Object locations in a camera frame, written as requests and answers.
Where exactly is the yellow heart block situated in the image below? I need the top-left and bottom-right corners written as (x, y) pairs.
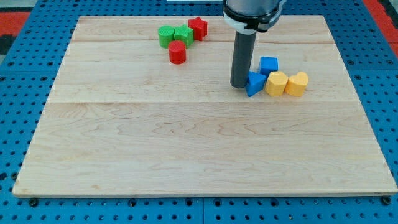
top-left (284, 72), bottom-right (309, 97)

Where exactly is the yellow hexagon block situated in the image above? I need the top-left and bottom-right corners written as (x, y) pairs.
top-left (264, 71), bottom-right (289, 96)

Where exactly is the green cylinder block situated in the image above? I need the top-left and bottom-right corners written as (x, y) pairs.
top-left (158, 25), bottom-right (175, 49)

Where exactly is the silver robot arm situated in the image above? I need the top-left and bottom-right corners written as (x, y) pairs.
top-left (223, 0), bottom-right (286, 88)

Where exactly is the green cube block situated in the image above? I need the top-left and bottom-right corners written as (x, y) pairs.
top-left (174, 24), bottom-right (194, 49)

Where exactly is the light wooden board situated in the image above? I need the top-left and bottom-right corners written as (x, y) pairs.
top-left (12, 16), bottom-right (397, 198)

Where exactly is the red star block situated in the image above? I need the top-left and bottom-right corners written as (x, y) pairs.
top-left (188, 17), bottom-right (208, 41)

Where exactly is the red cylinder block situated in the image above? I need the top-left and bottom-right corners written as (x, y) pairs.
top-left (168, 40), bottom-right (187, 64)

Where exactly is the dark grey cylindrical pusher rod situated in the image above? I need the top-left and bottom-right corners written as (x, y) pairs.
top-left (230, 31), bottom-right (256, 88)

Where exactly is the blue cube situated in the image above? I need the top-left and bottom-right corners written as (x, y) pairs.
top-left (259, 57), bottom-right (279, 76)

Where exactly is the blue triangle block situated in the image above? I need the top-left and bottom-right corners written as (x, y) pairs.
top-left (245, 72), bottom-right (267, 97)

